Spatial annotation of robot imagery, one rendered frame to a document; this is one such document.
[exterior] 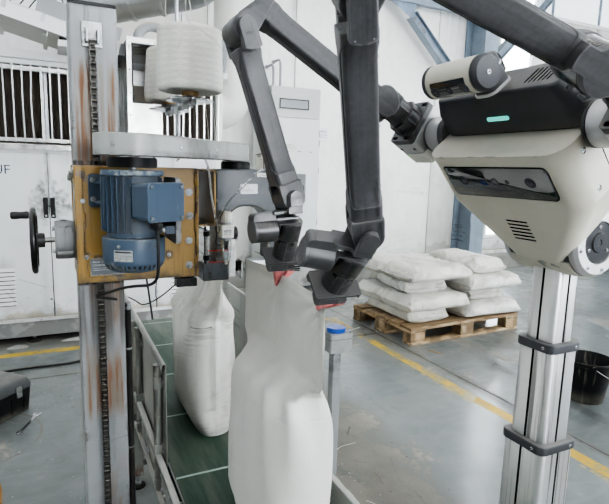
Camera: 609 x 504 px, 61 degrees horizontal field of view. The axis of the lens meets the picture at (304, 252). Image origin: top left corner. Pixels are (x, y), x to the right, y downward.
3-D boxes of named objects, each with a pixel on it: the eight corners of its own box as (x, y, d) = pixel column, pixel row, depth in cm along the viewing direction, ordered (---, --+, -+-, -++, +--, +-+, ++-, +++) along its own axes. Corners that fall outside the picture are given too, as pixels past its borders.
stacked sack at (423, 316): (450, 320, 428) (451, 306, 426) (407, 326, 409) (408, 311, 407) (402, 301, 487) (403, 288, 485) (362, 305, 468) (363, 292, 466)
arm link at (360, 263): (373, 265, 93) (370, 240, 97) (338, 258, 91) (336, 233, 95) (358, 285, 99) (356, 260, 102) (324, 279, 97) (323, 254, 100)
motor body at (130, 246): (171, 272, 128) (169, 170, 124) (105, 276, 121) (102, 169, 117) (159, 262, 141) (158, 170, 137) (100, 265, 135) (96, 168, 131)
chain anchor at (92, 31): (103, 46, 134) (102, 21, 133) (82, 43, 132) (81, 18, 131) (102, 48, 137) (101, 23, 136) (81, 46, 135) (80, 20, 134)
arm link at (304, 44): (260, -28, 109) (243, -11, 118) (230, 27, 107) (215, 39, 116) (404, 96, 129) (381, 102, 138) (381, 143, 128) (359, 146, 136)
